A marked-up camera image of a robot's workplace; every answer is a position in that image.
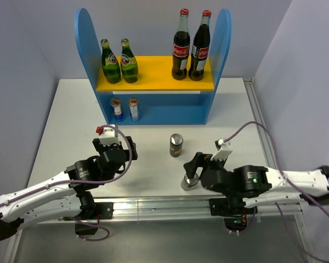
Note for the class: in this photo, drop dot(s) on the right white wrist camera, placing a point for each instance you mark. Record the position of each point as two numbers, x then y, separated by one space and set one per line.
223 151

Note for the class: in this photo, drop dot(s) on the front aluminium rail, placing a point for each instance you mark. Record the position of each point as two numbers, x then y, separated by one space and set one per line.
163 230

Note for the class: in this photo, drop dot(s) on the dark gold beverage can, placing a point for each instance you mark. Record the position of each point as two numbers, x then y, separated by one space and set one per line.
187 184

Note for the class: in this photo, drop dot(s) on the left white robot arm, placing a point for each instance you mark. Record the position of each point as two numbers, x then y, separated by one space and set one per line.
67 195

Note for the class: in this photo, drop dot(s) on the green glass bottle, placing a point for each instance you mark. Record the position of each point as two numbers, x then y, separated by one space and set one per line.
109 62
129 65

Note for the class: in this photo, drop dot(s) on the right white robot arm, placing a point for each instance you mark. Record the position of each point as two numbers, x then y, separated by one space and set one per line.
248 186

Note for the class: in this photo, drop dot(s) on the right cola glass bottle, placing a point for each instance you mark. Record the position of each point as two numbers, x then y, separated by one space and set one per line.
200 48

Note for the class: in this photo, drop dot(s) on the aluminium rail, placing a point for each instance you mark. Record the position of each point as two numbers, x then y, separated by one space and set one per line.
163 230
258 117

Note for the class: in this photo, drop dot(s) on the rear dark beverage can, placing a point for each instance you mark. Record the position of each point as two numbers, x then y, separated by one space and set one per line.
175 145

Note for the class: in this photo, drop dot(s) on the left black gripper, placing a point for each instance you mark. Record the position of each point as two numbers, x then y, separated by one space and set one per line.
100 148

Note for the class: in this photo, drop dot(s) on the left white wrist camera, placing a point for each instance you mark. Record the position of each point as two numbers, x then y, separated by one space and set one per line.
107 135

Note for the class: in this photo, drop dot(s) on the silver blue can red logo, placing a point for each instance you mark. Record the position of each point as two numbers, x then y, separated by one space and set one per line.
115 104

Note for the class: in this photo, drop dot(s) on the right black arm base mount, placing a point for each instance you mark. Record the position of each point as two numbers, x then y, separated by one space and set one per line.
237 218

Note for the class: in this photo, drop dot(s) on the right side aluminium rail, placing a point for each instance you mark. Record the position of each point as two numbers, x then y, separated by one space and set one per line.
258 117

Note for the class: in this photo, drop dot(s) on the blue and yellow wooden shelf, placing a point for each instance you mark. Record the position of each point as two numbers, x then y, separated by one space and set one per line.
162 99

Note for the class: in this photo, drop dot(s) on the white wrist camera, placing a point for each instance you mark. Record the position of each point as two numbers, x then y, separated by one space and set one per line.
223 151
107 135

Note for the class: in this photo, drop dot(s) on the cola glass bottle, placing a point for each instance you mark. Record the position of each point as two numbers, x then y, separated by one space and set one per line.
181 46
200 48

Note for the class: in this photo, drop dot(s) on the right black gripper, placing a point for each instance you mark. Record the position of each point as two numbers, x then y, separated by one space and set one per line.
200 160

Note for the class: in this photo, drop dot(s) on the green glass bottle front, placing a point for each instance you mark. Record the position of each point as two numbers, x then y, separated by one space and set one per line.
129 65

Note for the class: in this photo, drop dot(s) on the left cola glass bottle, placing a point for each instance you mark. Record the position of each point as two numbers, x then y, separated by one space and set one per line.
181 46

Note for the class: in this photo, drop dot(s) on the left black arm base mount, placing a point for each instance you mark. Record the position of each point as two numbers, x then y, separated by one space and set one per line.
98 216

